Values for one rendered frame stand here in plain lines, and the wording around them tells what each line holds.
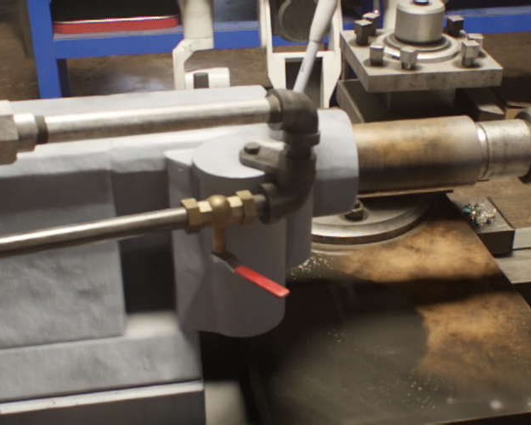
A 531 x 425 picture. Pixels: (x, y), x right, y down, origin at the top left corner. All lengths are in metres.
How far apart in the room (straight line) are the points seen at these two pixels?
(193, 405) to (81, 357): 0.12
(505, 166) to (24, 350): 0.53
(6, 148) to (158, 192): 0.24
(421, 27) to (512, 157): 0.23
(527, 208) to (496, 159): 2.21
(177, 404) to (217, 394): 0.31
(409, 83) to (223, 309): 0.39
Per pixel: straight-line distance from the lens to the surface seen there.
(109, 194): 0.82
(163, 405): 0.87
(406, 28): 1.10
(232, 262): 0.75
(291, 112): 0.71
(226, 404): 1.16
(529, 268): 1.26
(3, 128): 0.62
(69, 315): 0.85
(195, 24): 1.89
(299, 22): 1.89
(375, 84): 1.05
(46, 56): 2.69
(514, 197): 3.23
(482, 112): 1.09
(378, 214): 1.12
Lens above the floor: 1.51
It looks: 30 degrees down
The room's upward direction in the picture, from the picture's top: straight up
